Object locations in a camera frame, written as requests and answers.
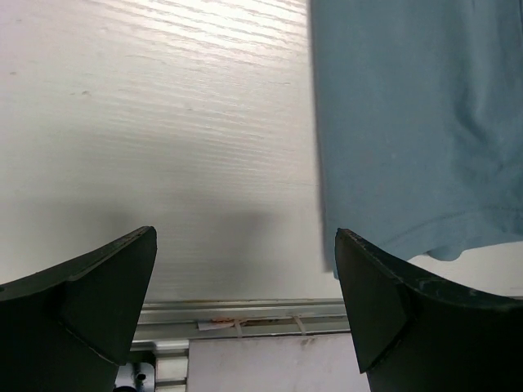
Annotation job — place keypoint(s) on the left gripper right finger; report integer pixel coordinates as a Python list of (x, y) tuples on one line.
[(415, 331)]

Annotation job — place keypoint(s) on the aluminium rail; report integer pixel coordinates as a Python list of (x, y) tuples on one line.
[(159, 357)]

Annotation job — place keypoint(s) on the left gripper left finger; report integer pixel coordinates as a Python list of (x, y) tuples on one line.
[(70, 327)]

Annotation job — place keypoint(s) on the blue-grey t-shirt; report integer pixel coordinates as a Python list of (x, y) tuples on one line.
[(418, 109)]

